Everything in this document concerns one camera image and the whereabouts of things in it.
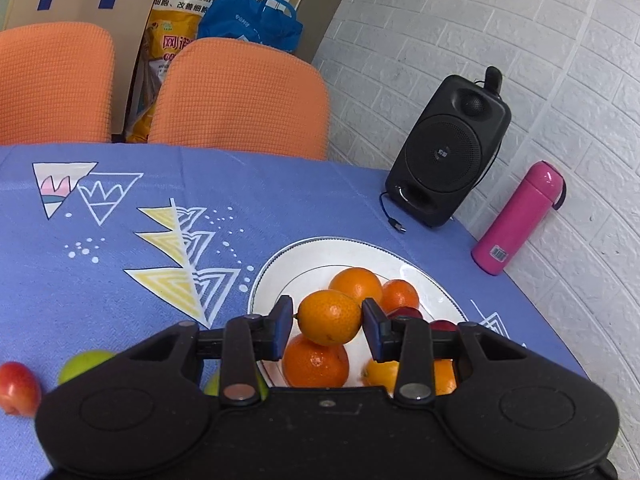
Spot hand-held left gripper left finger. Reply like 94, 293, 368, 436
120, 296, 294, 407

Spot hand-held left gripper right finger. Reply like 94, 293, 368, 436
361, 298, 528, 404

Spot yellowish orange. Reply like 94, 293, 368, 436
361, 358, 401, 387

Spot yellow-orange mandarin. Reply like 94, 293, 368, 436
295, 290, 363, 347

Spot small deep orange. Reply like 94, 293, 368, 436
381, 279, 420, 311

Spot round orange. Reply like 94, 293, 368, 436
328, 267, 383, 307

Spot white plate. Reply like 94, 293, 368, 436
247, 237, 471, 389

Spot large deep orange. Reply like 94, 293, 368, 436
282, 334, 350, 388

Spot green apple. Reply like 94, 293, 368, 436
202, 367, 270, 401
59, 350, 118, 386

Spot pink bottle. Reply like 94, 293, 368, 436
471, 161, 567, 277

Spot black speaker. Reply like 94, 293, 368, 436
386, 74, 512, 228

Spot blue printed tablecloth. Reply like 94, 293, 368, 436
0, 142, 591, 461

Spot orange fabric chair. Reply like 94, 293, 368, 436
148, 37, 331, 162
0, 21, 116, 146

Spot light red apple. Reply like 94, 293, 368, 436
0, 361, 42, 417

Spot blue plastic bag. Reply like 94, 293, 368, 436
197, 0, 304, 53

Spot yellow printed bag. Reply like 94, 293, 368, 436
125, 7, 201, 143

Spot black speaker cable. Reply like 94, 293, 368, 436
380, 191, 407, 235

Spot brown paper bag blue handles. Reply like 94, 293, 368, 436
4, 0, 158, 136

